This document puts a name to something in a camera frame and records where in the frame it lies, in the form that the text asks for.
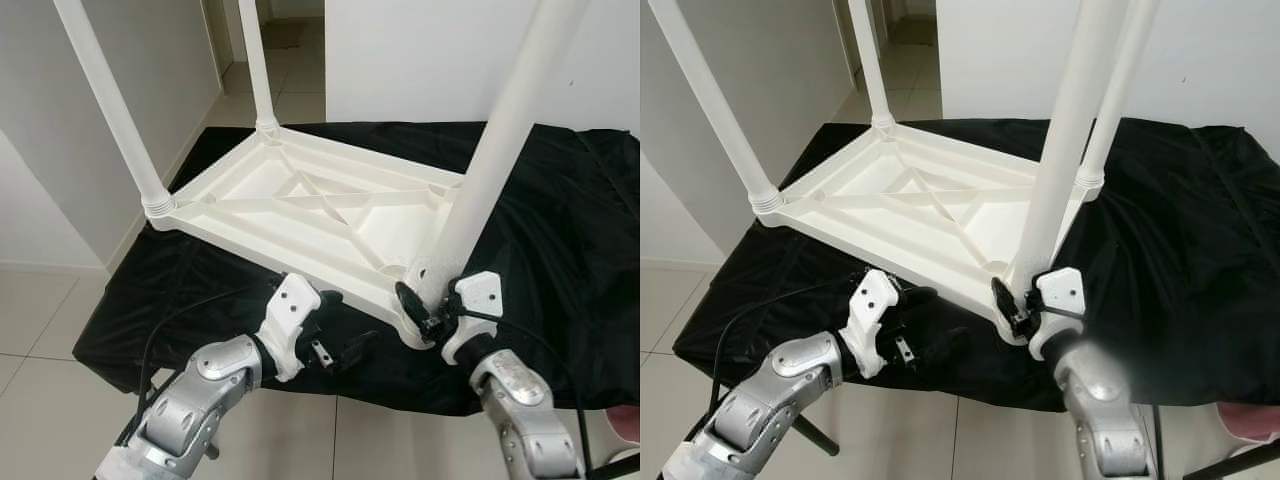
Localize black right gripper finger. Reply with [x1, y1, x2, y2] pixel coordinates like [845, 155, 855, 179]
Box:
[394, 281, 433, 333]
[989, 276, 1023, 323]

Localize pink round object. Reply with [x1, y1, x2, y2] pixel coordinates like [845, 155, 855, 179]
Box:
[1213, 402, 1280, 442]
[604, 405, 641, 447]

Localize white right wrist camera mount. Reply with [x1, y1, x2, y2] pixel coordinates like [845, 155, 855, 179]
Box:
[1027, 266, 1087, 363]
[439, 269, 505, 365]

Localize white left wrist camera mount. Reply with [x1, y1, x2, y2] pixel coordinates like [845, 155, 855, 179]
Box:
[844, 267, 907, 381]
[257, 271, 324, 384]

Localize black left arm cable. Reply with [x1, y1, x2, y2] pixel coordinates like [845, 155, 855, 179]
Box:
[708, 279, 867, 413]
[118, 284, 283, 448]

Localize white plastic table top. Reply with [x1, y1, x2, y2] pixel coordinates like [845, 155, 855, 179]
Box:
[750, 122, 1107, 347]
[147, 125, 471, 350]

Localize white plastic table leg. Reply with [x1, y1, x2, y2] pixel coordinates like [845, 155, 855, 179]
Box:
[413, 0, 593, 308]
[647, 0, 785, 216]
[53, 0, 178, 221]
[1073, 0, 1163, 203]
[237, 0, 283, 138]
[847, 0, 897, 133]
[1003, 0, 1133, 298]

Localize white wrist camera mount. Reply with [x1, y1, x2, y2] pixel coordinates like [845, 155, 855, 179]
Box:
[1027, 266, 1087, 363]
[257, 271, 324, 384]
[844, 267, 907, 381]
[439, 269, 505, 365]

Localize white door frame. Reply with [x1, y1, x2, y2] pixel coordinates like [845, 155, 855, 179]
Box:
[203, 0, 243, 69]
[835, 0, 883, 71]

